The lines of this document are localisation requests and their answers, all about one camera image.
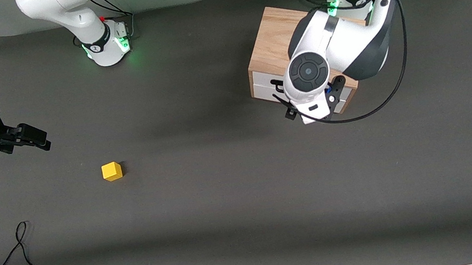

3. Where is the white-fronted wooden drawer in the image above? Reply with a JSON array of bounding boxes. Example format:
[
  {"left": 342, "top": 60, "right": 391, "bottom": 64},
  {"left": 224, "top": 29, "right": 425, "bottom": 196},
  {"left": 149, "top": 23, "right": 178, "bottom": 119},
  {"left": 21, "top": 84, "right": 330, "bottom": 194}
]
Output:
[
  {"left": 254, "top": 71, "right": 354, "bottom": 126},
  {"left": 252, "top": 58, "right": 354, "bottom": 116}
]

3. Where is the yellow wooden cube block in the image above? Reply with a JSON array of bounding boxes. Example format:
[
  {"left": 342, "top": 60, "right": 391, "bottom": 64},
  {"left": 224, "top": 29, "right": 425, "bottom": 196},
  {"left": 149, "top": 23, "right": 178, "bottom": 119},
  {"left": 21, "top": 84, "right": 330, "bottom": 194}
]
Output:
[{"left": 101, "top": 161, "right": 124, "bottom": 183}]

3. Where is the wooden drawer cabinet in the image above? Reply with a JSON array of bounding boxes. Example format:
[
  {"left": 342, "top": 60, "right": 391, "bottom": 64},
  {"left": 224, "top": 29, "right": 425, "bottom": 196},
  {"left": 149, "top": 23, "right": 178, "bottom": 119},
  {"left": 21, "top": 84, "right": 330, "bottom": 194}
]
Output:
[{"left": 239, "top": 0, "right": 379, "bottom": 126}]

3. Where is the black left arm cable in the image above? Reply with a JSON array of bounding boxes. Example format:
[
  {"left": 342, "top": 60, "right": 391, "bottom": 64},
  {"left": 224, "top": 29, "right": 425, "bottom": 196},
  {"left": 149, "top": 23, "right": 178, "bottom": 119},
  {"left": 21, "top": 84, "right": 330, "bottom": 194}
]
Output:
[{"left": 298, "top": 0, "right": 419, "bottom": 128}]

